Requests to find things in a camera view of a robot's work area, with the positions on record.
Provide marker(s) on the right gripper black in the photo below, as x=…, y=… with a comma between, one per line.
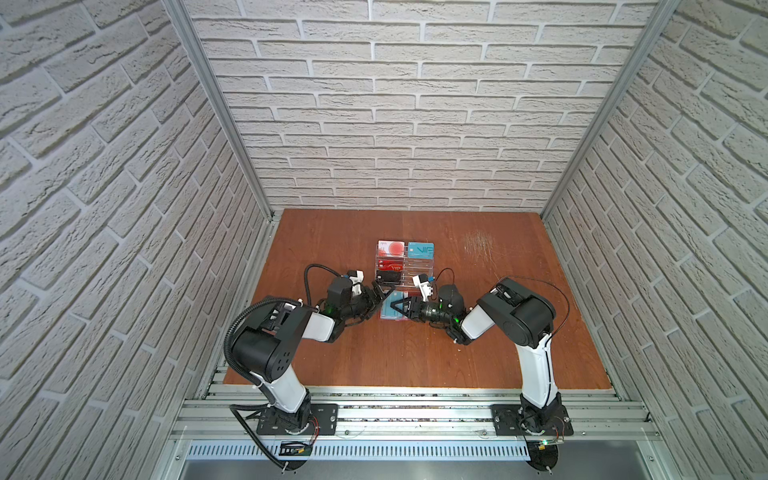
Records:
x=416, y=307

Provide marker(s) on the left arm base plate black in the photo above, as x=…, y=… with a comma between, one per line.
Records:
x=305, y=421

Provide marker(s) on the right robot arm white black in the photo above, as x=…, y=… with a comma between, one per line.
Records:
x=525, y=317

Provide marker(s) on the aluminium mounting rail frame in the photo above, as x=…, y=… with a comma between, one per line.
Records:
x=409, y=423

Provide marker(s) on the small circuit board left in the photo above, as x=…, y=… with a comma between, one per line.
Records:
x=295, y=449

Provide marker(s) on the teal VIP card in stand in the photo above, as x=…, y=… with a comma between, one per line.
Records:
x=420, y=250

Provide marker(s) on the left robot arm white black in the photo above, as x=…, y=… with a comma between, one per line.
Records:
x=262, y=341

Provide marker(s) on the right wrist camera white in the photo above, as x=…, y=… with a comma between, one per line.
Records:
x=424, y=283

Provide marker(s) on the clear acrylic card display stand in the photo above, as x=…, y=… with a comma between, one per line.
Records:
x=411, y=268

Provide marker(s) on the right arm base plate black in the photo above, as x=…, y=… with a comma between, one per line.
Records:
x=518, y=420

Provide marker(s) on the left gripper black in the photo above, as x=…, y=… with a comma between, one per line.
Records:
x=372, y=300

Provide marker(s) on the black VIP card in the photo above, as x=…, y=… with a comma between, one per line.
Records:
x=389, y=277

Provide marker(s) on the red VIP card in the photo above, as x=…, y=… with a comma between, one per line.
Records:
x=390, y=264

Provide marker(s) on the red leather card wallet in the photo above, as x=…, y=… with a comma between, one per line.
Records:
x=399, y=306

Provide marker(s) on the white red circle card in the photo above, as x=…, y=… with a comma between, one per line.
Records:
x=391, y=249

